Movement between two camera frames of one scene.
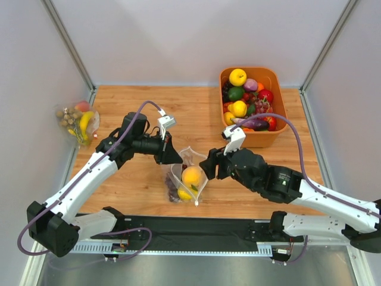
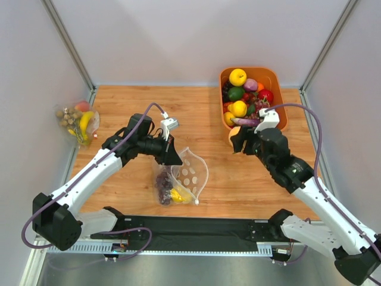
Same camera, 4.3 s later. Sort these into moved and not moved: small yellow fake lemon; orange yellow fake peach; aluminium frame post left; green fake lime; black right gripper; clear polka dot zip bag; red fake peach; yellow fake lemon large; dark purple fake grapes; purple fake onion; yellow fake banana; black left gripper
Moved: black right gripper; dark purple fake grapes; clear polka dot zip bag; orange yellow fake peach
Not moved: yellow fake lemon large; green fake lime; aluminium frame post left; black left gripper; small yellow fake lemon; red fake peach; purple fake onion; yellow fake banana
